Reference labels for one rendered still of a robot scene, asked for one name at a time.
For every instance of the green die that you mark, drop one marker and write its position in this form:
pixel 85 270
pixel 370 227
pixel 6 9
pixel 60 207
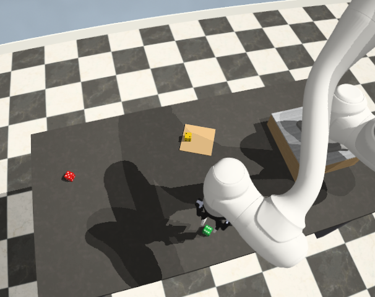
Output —
pixel 207 230

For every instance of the pale yellow mat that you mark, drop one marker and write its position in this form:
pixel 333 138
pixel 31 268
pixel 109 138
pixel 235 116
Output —
pixel 201 140

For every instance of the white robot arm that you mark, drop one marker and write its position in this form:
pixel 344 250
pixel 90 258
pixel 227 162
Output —
pixel 273 226

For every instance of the red die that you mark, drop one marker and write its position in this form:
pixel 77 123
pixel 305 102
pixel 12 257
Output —
pixel 69 176

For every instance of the yellow die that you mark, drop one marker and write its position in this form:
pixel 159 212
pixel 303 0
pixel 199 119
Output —
pixel 187 136

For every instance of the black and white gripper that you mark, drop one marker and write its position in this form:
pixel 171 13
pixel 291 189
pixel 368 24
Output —
pixel 218 220

